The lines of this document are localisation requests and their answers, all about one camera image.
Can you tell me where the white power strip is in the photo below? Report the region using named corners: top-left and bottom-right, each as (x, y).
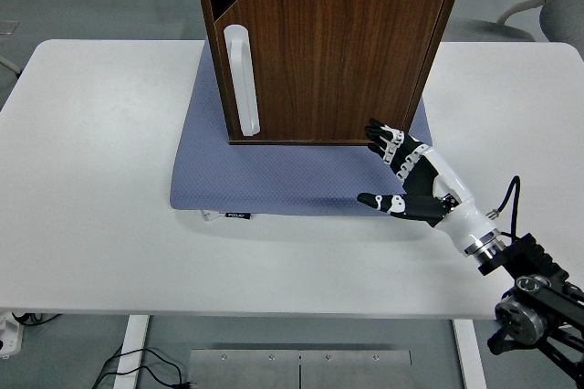
top-left (0, 310), bottom-right (23, 361)

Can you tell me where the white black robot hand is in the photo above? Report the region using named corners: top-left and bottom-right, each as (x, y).
top-left (356, 118), bottom-right (501, 256)

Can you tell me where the grey office chair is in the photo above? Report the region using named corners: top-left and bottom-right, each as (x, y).
top-left (495, 0), bottom-right (584, 43)

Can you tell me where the black floor cable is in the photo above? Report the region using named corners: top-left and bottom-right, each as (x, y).
top-left (90, 346), bottom-right (193, 389)

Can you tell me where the blue textured mat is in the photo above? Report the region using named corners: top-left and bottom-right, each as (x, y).
top-left (169, 39), bottom-right (434, 216)

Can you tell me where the white furniture leg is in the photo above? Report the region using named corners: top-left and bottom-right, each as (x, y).
top-left (0, 53), bottom-right (23, 78)

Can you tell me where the brown wooden cabinet door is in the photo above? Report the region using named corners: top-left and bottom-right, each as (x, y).
top-left (213, 0), bottom-right (447, 142)

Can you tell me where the grey metal plate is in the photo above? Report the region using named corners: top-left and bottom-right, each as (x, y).
top-left (298, 349), bottom-right (413, 389)
top-left (188, 349), bottom-right (301, 389)

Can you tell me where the black power strip cable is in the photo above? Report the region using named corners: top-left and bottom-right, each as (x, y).
top-left (11, 312), bottom-right (63, 326)

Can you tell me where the white door handle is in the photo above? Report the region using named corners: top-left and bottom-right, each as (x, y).
top-left (222, 23), bottom-right (261, 138)

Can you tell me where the white table leg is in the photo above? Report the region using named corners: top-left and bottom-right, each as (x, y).
top-left (452, 318), bottom-right (488, 389)
top-left (112, 314), bottom-right (151, 389)

